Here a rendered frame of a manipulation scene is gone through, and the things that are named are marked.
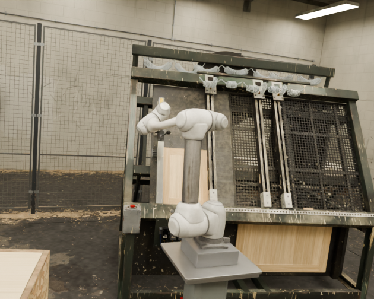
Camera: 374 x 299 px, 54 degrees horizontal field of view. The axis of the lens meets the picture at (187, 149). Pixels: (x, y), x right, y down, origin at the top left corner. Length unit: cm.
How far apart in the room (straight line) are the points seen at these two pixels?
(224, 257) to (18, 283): 149
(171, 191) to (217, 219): 78
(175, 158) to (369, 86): 636
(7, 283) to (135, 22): 721
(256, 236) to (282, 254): 32
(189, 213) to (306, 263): 180
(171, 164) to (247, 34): 624
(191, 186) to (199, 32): 649
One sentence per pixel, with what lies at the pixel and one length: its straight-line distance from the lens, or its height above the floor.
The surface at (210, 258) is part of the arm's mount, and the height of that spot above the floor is 80.
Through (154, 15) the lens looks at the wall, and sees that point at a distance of 810.
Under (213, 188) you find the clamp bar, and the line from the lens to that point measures 301.
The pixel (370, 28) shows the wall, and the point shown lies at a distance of 912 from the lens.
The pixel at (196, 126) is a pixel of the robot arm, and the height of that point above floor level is 158.
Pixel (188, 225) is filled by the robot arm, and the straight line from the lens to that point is 213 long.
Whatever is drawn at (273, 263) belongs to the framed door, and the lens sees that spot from 355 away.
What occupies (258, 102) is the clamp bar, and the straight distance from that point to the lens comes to 345.
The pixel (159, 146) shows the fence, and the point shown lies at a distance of 304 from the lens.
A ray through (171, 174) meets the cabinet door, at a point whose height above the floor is 111.
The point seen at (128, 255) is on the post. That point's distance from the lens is 277.
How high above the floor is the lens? 175
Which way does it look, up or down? 8 degrees down
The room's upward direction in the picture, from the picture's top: 6 degrees clockwise
